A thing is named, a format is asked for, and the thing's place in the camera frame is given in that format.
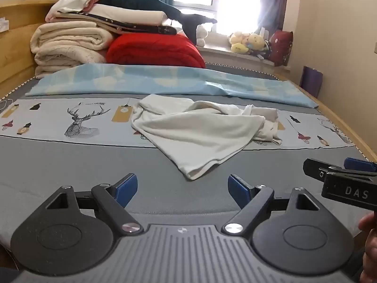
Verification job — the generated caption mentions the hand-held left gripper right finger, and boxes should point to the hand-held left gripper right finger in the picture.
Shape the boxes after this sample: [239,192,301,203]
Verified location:
[221,175,321,237]

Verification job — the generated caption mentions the teal plush whale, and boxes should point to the teal plush whale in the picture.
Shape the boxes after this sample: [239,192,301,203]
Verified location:
[94,0,218,45]

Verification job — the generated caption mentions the purple blue curtain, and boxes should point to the purple blue curtain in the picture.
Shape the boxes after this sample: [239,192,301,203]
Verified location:
[257,0,291,35]

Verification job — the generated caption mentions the dark patterned folded blanket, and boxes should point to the dark patterned folded blanket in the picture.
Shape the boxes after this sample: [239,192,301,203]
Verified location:
[50,11,178,36]

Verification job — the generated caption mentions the grey printed bed sheet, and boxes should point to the grey printed bed sheet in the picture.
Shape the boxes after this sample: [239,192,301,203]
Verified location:
[0,62,372,251]

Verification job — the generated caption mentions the pale yellow plush toy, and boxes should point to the pale yellow plush toy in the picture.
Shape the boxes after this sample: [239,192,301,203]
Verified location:
[249,33,268,50]

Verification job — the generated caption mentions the red quilt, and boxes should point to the red quilt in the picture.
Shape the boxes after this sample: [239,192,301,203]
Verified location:
[106,33,207,69]

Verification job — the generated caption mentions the person's right hand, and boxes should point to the person's right hand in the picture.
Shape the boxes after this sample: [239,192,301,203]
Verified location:
[358,212,377,283]

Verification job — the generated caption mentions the white window sill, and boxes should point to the white window sill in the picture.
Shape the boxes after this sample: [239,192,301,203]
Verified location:
[195,32,293,72]

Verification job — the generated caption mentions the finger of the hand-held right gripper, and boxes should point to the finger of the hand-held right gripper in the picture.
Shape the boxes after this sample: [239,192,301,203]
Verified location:
[344,157,377,172]
[303,158,377,181]

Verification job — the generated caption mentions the white folded pillow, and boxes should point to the white folded pillow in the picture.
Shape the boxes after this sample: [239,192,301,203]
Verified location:
[87,4,168,26]

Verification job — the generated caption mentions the white folded cloth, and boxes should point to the white folded cloth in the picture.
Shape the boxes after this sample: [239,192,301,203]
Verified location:
[45,0,102,22]

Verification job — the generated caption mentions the white shirt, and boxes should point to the white shirt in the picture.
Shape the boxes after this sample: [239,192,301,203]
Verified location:
[131,94,283,181]

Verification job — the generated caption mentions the dark red cushion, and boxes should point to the dark red cushion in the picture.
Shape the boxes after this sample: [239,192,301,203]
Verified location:
[266,30,294,67]

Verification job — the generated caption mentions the cream folded quilt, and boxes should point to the cream folded quilt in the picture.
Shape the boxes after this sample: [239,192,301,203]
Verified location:
[29,21,116,79]

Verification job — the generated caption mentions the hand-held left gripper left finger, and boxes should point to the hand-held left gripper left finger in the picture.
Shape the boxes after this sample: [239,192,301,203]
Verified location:
[44,173,145,237]

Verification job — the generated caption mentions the white plush toy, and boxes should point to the white plush toy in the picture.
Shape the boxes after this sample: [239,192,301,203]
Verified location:
[196,24,210,47]

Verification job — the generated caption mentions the wooden headboard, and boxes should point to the wooden headboard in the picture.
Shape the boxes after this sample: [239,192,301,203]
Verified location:
[0,0,60,87]

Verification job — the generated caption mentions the wooden bed side rail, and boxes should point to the wooden bed side rail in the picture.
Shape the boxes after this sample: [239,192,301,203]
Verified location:
[275,72,377,167]

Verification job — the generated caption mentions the light blue patterned blanket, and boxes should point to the light blue patterned blanket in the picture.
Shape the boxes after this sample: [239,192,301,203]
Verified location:
[25,63,320,109]

